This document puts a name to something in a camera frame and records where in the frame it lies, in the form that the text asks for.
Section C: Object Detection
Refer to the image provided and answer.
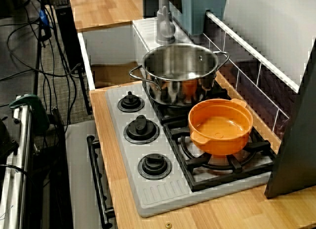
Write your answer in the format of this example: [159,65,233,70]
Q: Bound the grey oven door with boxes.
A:
[65,120,117,229]

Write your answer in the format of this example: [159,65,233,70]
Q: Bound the black burner grate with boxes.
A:
[142,79,237,125]
[162,113,277,192]

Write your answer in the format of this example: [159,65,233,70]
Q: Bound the grey toy faucet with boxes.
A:
[155,0,176,45]

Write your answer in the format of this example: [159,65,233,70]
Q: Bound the stainless steel pot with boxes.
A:
[128,43,230,108]

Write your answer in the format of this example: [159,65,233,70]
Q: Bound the black looped cable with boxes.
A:
[6,21,83,78]

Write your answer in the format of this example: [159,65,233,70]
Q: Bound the black stove knob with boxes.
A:
[137,153,173,181]
[117,91,146,113]
[123,114,160,145]

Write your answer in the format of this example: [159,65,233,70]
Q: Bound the black slanted panel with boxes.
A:
[264,36,316,199]

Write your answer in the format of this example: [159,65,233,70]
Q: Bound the black appliance box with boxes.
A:
[142,0,160,17]

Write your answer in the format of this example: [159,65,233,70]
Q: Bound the grey stove top panel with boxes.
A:
[105,84,277,219]

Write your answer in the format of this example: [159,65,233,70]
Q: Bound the aluminium rail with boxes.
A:
[0,95,34,229]

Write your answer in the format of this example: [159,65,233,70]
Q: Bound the bamboo kitchen countertop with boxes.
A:
[88,71,282,229]

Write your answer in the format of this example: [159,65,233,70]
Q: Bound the teal plastic box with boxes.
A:
[179,0,229,36]

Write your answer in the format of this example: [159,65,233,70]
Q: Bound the black oven door handle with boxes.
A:
[86,135,116,226]

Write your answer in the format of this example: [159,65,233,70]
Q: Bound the orange plastic bowl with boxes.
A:
[188,98,254,156]

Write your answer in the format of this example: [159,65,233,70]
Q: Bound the blue cable connector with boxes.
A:
[39,9,51,26]

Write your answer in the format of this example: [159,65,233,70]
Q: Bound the dark tile backsplash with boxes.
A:
[202,10,301,142]

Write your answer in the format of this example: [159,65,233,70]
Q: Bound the white sink basin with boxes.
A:
[78,16,196,91]

